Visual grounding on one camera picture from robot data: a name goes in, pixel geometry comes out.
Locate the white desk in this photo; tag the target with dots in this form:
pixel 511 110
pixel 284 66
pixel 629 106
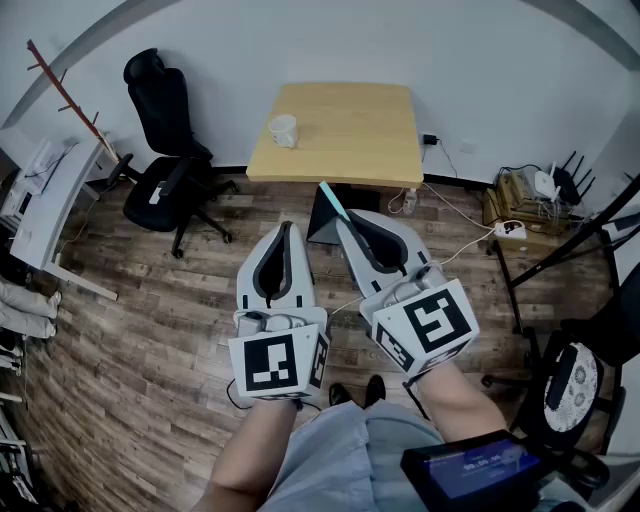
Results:
pixel 55 200

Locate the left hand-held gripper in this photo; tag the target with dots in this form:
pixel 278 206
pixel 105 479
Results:
pixel 272 362

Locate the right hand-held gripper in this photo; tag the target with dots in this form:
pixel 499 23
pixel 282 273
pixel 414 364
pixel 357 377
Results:
pixel 430 325

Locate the wooden coat rack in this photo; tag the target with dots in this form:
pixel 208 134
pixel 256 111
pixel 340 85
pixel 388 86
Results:
pixel 70 97

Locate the black office chair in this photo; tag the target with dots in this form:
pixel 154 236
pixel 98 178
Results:
pixel 160 120

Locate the teal straw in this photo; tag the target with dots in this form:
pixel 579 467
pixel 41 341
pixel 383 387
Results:
pixel 332 197

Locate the person's left forearm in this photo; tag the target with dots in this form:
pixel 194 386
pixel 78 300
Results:
pixel 240 460

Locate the white phone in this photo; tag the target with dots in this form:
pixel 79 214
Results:
pixel 157 192

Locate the black screen device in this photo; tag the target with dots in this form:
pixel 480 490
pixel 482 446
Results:
pixel 475 470

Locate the black wall plug adapter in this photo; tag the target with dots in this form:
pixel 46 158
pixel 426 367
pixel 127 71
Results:
pixel 430 139

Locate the white router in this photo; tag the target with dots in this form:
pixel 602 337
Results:
pixel 544 182

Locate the person's black shoe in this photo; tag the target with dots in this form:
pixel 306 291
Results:
pixel 375 391
pixel 339 395

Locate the chair with patterned cushion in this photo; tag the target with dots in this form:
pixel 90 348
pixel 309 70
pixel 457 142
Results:
pixel 575 390

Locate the person's right forearm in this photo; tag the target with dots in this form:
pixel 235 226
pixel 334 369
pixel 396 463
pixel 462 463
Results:
pixel 460 400

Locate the person's light blue clothing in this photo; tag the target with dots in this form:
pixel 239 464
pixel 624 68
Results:
pixel 340 460

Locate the grey table leg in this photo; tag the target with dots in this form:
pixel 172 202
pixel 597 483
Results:
pixel 322 225

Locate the clear water bottle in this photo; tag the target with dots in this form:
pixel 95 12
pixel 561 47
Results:
pixel 410 201

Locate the black router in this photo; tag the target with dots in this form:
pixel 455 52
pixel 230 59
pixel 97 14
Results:
pixel 567 186

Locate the white cup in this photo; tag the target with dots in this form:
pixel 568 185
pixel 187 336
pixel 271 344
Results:
pixel 284 131

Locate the black tripod stand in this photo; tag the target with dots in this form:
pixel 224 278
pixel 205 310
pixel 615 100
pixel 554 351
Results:
pixel 565 245

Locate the white power strip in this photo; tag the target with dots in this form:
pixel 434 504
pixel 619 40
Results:
pixel 511 230

